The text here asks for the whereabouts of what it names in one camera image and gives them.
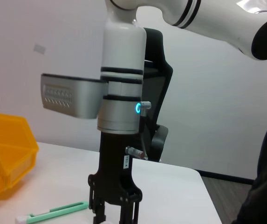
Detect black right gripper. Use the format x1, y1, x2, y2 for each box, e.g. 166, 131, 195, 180
88, 131, 144, 224

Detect green white toothbrush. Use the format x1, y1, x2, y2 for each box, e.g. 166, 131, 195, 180
14, 201, 89, 224

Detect yellow plastic storage bin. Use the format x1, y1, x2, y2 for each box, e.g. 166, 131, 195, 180
0, 111, 40, 201

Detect black office chair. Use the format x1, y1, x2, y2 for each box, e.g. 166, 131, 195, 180
142, 27, 174, 163

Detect person in dark trousers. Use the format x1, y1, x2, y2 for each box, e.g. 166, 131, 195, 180
230, 95, 267, 224

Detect grey right arm cable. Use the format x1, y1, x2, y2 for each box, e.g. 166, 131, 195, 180
125, 101, 152, 161

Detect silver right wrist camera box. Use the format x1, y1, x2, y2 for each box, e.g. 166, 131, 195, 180
41, 73, 110, 120

